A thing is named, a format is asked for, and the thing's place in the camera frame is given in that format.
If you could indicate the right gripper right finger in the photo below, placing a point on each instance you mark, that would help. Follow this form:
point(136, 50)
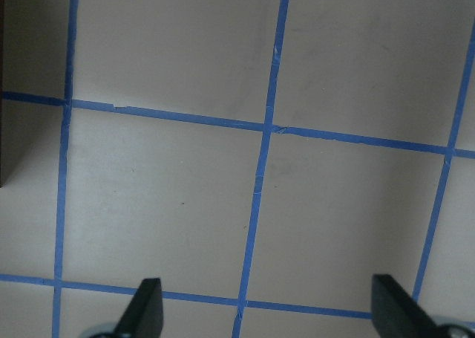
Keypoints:
point(395, 314)

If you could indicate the dark wooden drawer cabinet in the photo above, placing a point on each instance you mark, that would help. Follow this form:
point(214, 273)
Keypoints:
point(1, 57)

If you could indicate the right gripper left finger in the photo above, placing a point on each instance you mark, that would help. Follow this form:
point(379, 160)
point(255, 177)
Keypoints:
point(144, 315)

